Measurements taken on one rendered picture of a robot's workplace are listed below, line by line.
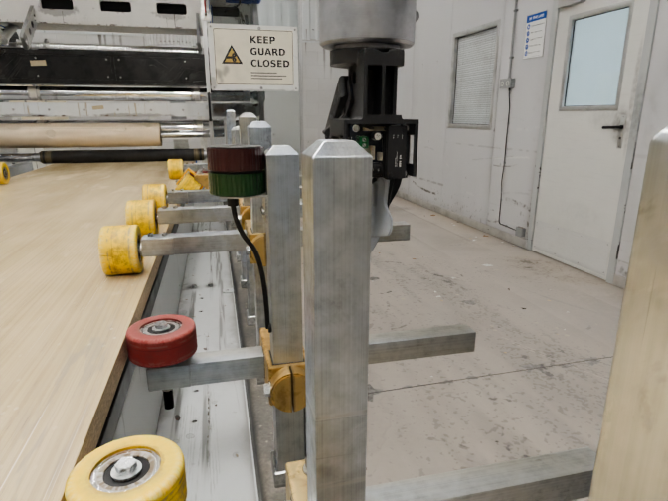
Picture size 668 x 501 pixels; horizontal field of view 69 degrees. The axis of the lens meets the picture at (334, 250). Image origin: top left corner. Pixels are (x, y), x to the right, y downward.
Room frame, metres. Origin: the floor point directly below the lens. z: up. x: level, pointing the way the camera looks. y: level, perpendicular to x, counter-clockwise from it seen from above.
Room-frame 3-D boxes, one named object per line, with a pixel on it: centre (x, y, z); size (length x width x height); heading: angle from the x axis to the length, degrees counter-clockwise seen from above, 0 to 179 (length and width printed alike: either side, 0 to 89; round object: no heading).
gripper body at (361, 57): (0.49, -0.03, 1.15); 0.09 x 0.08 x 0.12; 14
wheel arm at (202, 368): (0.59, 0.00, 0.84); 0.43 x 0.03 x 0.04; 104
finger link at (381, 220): (0.50, -0.05, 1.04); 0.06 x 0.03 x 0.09; 14
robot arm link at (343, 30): (0.50, -0.03, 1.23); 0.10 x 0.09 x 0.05; 104
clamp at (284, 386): (0.56, 0.07, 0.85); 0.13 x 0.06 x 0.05; 14
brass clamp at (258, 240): (0.80, 0.12, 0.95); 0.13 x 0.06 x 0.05; 14
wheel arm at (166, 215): (1.06, 0.17, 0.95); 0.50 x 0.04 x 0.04; 104
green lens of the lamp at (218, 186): (0.52, 0.10, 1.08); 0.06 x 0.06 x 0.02
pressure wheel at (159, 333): (0.54, 0.21, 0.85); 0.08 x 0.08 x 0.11
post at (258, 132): (0.78, 0.12, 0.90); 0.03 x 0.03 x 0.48; 14
